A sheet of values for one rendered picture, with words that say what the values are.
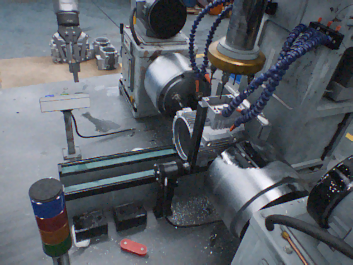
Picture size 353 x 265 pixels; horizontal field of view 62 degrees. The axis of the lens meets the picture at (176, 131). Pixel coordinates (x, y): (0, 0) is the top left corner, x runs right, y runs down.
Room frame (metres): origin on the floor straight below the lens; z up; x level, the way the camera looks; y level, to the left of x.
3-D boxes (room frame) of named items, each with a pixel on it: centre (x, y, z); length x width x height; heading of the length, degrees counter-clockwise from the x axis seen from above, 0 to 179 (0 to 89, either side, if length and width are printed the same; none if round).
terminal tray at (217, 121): (0.89, -0.15, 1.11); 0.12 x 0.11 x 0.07; 118
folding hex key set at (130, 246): (0.51, 0.08, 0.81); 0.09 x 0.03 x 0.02; 79
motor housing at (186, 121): (0.87, -0.11, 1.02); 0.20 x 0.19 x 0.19; 118
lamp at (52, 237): (0.36, 0.23, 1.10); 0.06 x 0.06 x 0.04
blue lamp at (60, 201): (0.36, 0.23, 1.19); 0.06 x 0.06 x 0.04
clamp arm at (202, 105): (0.69, -0.06, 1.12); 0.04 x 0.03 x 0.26; 118
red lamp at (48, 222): (0.36, 0.23, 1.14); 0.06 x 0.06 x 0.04
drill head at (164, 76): (1.19, 0.05, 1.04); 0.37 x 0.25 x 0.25; 28
